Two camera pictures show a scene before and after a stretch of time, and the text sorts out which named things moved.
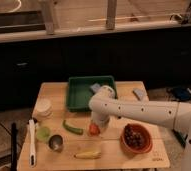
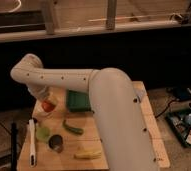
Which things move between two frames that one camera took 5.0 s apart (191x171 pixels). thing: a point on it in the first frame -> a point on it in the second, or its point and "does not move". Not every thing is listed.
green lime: (43, 133) does not move
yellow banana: (89, 155) does not move
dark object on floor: (181, 93) does not move
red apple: (94, 129) -> (47, 106)
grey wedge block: (139, 92) does not move
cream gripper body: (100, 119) -> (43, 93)
